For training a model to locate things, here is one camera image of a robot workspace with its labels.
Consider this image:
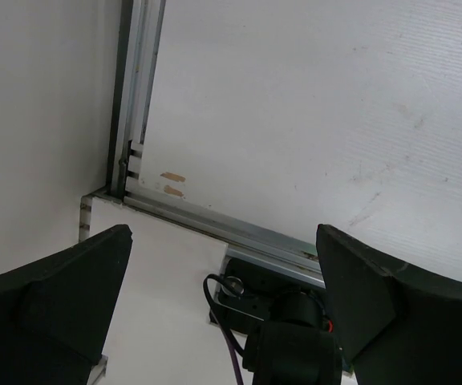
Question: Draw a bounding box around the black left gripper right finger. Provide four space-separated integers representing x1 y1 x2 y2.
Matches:
316 225 462 384

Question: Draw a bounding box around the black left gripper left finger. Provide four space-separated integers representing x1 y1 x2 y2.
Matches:
0 225 132 384

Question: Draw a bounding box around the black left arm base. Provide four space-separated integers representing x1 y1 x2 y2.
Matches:
213 255 326 335

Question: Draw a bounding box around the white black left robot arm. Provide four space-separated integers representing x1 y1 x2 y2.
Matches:
0 225 342 384

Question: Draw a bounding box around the aluminium table frame rail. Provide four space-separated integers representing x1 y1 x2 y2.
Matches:
107 1 325 287

